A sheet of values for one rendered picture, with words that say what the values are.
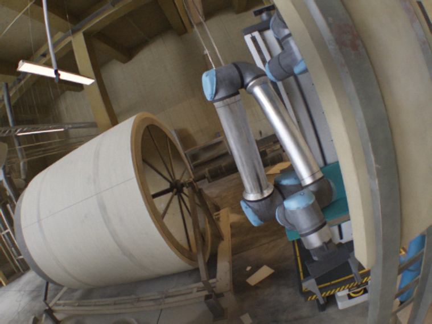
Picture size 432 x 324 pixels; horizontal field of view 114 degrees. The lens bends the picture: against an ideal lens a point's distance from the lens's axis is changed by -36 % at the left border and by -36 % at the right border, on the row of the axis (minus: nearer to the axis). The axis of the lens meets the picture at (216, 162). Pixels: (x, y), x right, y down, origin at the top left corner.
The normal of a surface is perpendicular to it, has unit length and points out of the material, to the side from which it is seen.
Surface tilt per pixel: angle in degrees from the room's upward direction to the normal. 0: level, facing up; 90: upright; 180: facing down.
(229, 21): 90
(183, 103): 90
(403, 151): 90
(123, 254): 103
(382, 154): 90
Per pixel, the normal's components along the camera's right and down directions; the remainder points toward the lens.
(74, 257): 0.01, 0.29
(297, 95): -0.21, 0.25
